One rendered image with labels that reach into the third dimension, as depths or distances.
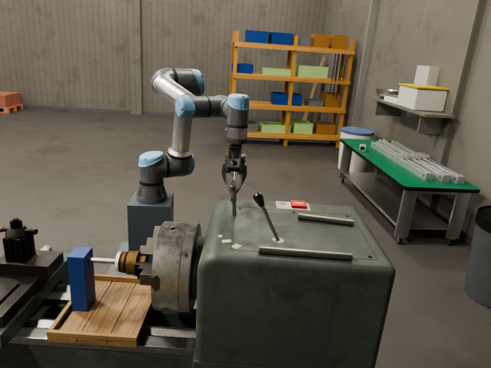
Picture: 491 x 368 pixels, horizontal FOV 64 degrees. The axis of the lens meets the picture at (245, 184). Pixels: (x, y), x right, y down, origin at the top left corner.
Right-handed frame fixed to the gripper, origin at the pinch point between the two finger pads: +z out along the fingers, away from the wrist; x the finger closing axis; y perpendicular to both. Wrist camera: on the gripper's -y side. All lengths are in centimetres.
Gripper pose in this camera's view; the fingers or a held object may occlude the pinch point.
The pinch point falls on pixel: (233, 193)
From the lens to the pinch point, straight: 144.8
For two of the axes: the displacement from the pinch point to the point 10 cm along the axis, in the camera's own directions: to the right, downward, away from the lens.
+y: 0.2, -3.3, 9.4
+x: -10.0, -0.7, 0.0
